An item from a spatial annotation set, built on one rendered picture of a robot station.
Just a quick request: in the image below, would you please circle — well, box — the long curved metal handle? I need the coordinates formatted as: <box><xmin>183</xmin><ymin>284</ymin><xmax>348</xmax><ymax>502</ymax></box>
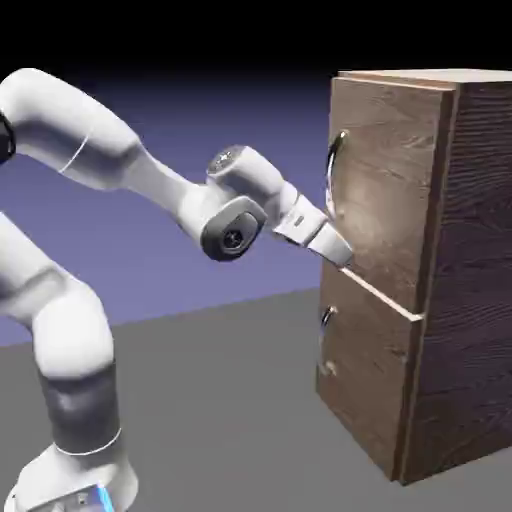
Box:
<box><xmin>324</xmin><ymin>129</ymin><xmax>350</xmax><ymax>219</ymax></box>

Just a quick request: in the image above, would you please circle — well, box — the short curved metal handle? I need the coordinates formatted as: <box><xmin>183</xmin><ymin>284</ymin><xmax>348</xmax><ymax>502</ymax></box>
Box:
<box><xmin>319</xmin><ymin>305</ymin><xmax>338</xmax><ymax>375</ymax></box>

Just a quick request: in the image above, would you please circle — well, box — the large wooden cabinet door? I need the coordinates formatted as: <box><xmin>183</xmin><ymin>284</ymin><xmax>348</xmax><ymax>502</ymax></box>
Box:
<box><xmin>322</xmin><ymin>76</ymin><xmax>459</xmax><ymax>321</ymax></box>

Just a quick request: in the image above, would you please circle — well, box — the brown wooden cabinet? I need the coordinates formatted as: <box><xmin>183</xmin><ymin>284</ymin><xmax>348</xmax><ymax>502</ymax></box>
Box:
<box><xmin>315</xmin><ymin>68</ymin><xmax>512</xmax><ymax>487</ymax></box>

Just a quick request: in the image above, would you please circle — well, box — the small wooden cabinet door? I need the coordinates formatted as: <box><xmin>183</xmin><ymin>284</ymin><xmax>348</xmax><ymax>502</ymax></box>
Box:
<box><xmin>315</xmin><ymin>262</ymin><xmax>424</xmax><ymax>481</ymax></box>

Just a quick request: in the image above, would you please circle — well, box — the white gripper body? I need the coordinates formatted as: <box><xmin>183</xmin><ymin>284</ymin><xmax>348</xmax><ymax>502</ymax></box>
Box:
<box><xmin>306</xmin><ymin>221</ymin><xmax>354</xmax><ymax>268</ymax></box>

